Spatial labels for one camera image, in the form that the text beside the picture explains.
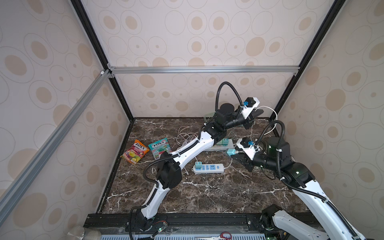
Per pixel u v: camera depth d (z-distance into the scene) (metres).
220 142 0.63
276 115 1.21
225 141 0.62
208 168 0.90
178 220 0.76
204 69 0.90
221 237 0.70
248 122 0.61
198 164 0.87
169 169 0.51
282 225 0.59
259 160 0.57
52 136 0.56
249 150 0.55
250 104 0.56
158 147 1.00
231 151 0.65
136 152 0.97
